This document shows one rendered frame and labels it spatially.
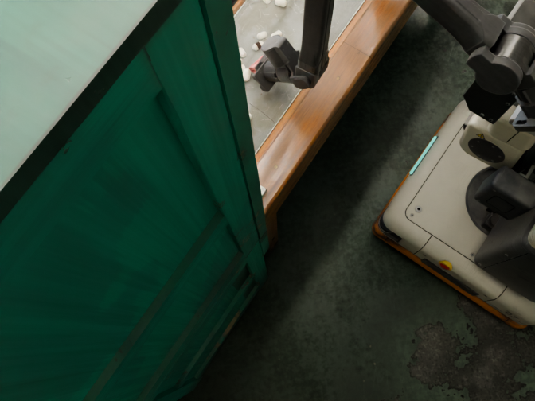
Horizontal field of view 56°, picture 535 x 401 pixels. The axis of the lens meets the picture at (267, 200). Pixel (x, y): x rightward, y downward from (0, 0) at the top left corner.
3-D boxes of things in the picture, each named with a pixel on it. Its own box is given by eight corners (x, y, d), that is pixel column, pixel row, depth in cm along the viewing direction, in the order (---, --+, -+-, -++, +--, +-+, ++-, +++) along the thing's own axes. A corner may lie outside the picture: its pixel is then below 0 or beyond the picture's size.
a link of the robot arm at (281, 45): (310, 89, 123) (327, 64, 126) (287, 53, 116) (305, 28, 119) (277, 90, 132) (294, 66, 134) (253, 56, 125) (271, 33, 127)
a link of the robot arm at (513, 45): (542, 92, 87) (552, 71, 89) (516, 49, 83) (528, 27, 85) (493, 100, 95) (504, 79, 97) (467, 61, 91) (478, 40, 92)
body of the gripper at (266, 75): (249, 75, 135) (266, 77, 129) (271, 47, 137) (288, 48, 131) (263, 92, 139) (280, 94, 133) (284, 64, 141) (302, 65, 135)
